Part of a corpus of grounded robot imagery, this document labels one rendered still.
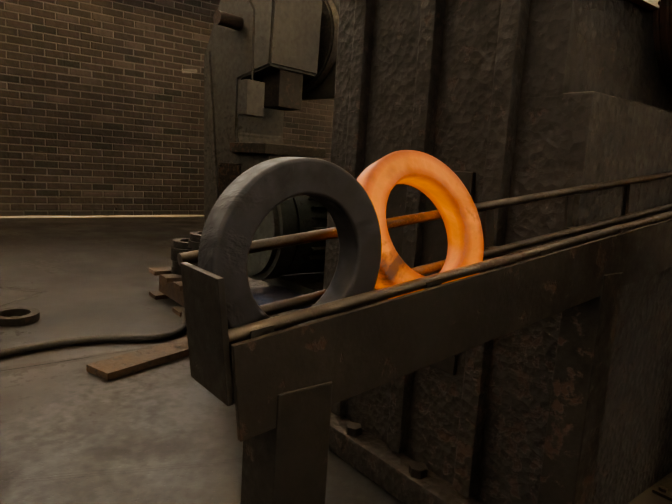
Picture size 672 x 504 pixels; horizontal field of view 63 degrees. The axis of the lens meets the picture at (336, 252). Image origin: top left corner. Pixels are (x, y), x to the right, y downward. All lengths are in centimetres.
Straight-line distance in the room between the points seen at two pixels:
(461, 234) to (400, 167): 12
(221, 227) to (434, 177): 30
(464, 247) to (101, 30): 633
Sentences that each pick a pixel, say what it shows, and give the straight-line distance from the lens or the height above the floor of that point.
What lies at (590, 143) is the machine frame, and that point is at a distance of 102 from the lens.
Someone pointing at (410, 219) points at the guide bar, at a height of 67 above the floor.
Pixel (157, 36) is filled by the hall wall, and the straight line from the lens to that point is 702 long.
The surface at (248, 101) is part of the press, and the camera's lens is 504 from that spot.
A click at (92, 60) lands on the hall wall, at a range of 676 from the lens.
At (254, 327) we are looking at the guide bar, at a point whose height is 59.
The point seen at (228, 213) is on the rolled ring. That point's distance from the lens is 46.
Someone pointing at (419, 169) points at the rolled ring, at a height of 73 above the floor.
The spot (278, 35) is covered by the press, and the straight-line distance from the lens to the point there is 527.
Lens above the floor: 73
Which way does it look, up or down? 9 degrees down
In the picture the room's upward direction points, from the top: 3 degrees clockwise
